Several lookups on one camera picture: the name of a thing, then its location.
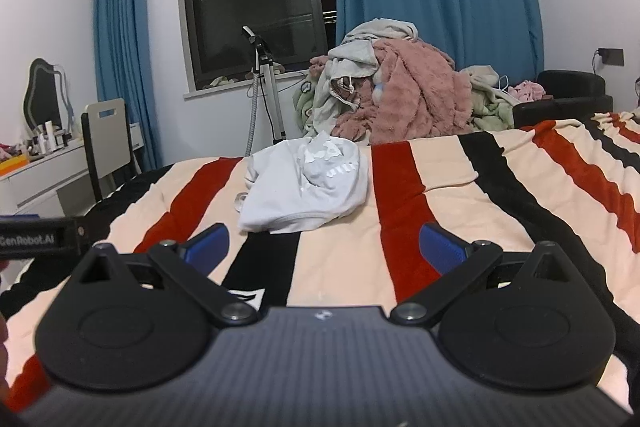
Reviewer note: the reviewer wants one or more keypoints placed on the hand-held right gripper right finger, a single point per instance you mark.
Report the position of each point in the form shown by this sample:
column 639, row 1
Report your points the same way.
column 442, row 249

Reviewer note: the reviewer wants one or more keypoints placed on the group of cosmetic bottles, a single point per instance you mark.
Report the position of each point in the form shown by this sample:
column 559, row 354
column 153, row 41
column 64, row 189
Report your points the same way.
column 50, row 134

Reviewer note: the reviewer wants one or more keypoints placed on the striped fleece blanket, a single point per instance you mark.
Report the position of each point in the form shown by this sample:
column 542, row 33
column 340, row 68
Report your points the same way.
column 500, row 187

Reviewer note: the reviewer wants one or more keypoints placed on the white t-shirt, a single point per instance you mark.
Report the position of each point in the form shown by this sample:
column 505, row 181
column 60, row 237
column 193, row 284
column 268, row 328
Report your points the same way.
column 310, row 192

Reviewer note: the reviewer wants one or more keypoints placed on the grey hoodie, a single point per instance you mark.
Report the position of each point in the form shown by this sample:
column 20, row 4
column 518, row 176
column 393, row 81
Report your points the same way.
column 350, row 57

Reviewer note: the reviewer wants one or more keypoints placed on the beige plush toy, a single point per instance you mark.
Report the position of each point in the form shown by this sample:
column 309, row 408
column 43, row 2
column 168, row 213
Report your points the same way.
column 222, row 81

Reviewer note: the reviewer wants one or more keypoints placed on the cream fluffy cloth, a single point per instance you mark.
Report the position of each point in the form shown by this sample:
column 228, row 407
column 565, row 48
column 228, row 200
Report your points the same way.
column 636, row 114

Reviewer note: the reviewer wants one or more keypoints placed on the beige and black chair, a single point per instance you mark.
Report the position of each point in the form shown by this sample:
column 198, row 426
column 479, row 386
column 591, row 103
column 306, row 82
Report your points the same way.
column 107, row 137

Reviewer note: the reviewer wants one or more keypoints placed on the black armchair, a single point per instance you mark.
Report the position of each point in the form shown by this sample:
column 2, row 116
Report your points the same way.
column 570, row 84

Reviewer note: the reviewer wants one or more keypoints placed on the silver garment steamer stand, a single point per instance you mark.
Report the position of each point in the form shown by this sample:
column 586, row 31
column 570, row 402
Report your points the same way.
column 270, row 92

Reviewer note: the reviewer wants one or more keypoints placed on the pink cloth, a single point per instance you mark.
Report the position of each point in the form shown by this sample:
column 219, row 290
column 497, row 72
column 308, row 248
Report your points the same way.
column 530, row 91

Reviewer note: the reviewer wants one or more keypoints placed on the pink fluffy robe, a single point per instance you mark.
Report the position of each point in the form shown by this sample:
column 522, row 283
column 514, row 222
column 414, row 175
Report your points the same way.
column 420, row 92

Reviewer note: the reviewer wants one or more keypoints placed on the wavy framed mirror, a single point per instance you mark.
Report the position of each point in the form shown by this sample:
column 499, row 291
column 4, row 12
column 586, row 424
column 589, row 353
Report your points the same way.
column 42, row 97

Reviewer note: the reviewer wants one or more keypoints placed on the white dressing desk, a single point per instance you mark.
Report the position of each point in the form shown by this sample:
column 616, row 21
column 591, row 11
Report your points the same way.
column 40, row 182

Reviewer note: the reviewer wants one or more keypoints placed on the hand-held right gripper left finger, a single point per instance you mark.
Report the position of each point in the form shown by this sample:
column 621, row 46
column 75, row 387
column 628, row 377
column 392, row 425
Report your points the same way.
column 210, row 244

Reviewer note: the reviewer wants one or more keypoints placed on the orange tray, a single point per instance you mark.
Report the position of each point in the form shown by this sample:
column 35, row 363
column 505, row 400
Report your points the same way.
column 12, row 164

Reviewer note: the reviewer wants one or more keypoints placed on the black wall socket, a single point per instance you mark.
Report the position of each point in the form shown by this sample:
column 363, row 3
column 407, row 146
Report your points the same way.
column 612, row 57

